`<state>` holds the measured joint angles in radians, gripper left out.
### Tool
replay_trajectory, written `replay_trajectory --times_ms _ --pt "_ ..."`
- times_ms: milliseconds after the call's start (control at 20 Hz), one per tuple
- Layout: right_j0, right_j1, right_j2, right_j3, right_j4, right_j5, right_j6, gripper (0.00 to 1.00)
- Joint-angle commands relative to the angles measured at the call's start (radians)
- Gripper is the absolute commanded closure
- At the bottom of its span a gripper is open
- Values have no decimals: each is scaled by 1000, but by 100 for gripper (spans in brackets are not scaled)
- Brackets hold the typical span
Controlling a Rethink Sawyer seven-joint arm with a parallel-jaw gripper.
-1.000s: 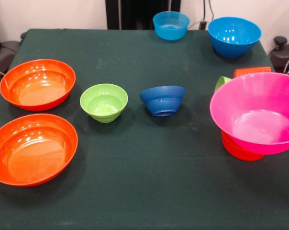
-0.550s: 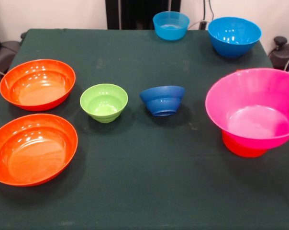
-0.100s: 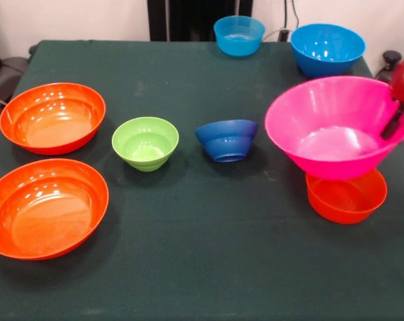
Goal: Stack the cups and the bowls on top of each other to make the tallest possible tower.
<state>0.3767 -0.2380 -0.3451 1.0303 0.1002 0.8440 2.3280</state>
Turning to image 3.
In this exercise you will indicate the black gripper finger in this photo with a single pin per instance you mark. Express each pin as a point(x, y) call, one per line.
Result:
point(391, 127)

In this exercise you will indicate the large pink bowl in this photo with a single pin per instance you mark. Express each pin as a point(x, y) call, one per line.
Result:
point(322, 167)

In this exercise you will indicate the large light blue bowl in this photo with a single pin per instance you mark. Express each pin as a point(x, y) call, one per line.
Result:
point(325, 67)

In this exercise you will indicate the small orange bowl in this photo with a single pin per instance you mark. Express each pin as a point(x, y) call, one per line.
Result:
point(346, 210)

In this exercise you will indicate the dark blue bowl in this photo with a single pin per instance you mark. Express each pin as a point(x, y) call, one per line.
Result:
point(227, 147)

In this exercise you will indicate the small light blue bowl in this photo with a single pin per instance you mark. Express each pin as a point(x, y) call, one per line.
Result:
point(238, 45)

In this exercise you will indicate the dark grey floor base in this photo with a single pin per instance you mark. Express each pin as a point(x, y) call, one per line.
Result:
point(8, 73)
point(387, 72)

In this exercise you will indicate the dark green tablecloth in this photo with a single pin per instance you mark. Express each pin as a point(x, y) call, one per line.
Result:
point(202, 217)

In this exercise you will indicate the green bowl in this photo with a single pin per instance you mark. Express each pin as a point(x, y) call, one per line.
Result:
point(143, 157)

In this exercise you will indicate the large orange bowl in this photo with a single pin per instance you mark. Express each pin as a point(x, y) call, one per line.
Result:
point(38, 217)
point(51, 133)

